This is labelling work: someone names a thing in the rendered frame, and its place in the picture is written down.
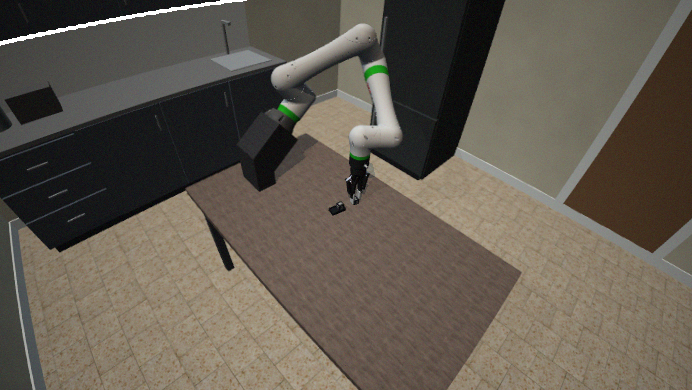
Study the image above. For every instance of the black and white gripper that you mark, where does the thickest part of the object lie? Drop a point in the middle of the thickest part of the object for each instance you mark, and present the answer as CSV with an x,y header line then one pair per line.
x,y
360,181

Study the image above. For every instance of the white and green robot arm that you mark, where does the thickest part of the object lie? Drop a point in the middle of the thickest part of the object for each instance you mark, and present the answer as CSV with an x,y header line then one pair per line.
x,y
359,41

